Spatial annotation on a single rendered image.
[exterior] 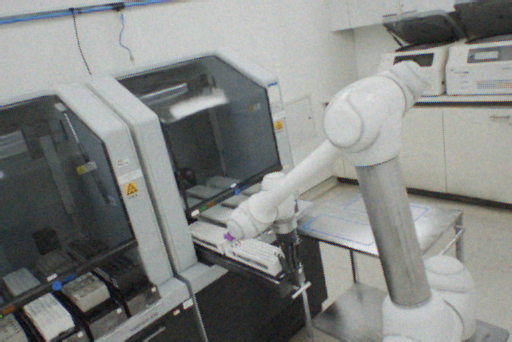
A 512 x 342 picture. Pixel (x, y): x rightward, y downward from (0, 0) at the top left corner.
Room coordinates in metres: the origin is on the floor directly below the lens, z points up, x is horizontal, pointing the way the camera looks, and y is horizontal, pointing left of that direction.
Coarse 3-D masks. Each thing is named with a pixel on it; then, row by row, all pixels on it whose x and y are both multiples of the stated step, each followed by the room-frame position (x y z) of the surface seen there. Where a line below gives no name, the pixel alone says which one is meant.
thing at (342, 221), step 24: (312, 216) 1.76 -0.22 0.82; (336, 216) 1.71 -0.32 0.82; (360, 216) 1.66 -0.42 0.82; (432, 216) 1.53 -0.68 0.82; (456, 216) 1.50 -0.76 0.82; (336, 240) 1.50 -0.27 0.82; (360, 240) 1.47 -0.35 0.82; (432, 240) 1.36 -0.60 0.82; (456, 240) 1.39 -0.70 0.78; (360, 288) 1.89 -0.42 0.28; (336, 312) 1.74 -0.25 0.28; (360, 312) 1.71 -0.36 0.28; (312, 336) 1.69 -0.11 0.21; (336, 336) 1.58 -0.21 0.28; (360, 336) 1.55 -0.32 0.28
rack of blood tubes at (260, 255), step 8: (248, 240) 1.58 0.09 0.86; (224, 248) 1.58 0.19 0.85; (232, 248) 1.54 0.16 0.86; (240, 248) 1.52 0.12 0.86; (248, 248) 1.51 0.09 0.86; (256, 248) 1.50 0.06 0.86; (264, 248) 1.49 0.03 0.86; (272, 248) 1.47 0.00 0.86; (232, 256) 1.54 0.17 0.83; (240, 256) 1.52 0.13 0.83; (248, 256) 1.46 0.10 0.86; (256, 256) 1.44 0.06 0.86; (264, 256) 1.43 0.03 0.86; (272, 256) 1.41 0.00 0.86; (256, 264) 1.47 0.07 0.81; (264, 264) 1.46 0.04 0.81; (272, 264) 1.35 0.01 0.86; (280, 264) 1.37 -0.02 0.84; (272, 272) 1.36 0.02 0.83
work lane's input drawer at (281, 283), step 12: (204, 252) 1.68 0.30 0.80; (216, 252) 1.62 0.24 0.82; (216, 264) 1.62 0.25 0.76; (228, 264) 1.55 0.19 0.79; (240, 264) 1.50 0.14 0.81; (252, 276) 1.43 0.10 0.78; (264, 276) 1.38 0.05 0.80; (276, 276) 1.34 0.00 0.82; (288, 276) 1.35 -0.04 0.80; (300, 276) 1.38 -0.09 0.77; (276, 288) 1.33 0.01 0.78; (288, 288) 1.34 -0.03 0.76; (300, 288) 1.33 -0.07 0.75
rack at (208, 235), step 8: (192, 224) 1.85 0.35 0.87; (200, 224) 1.84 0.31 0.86; (208, 224) 1.82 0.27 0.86; (192, 232) 1.77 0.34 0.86; (200, 232) 1.75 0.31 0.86; (208, 232) 1.73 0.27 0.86; (216, 232) 1.71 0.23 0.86; (224, 232) 1.70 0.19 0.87; (192, 240) 1.77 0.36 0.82; (200, 240) 1.75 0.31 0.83; (208, 240) 1.66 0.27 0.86; (216, 240) 1.64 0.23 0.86; (224, 240) 1.62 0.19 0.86; (216, 248) 1.63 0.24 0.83
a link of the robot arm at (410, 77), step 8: (400, 64) 1.00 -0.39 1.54; (408, 64) 0.99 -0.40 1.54; (416, 64) 1.01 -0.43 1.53; (384, 72) 1.00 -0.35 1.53; (392, 72) 0.99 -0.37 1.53; (400, 72) 0.97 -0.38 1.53; (408, 72) 0.97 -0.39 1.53; (416, 72) 0.97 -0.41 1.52; (424, 72) 1.00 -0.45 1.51; (392, 80) 0.96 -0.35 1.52; (400, 80) 0.97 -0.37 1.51; (408, 80) 0.96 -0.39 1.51; (416, 80) 0.96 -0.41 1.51; (424, 80) 0.97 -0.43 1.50; (408, 88) 0.96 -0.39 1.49; (416, 88) 0.96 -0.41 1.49; (424, 88) 0.98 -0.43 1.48; (408, 96) 0.95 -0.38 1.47; (416, 96) 0.97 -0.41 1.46; (408, 104) 0.95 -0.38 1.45
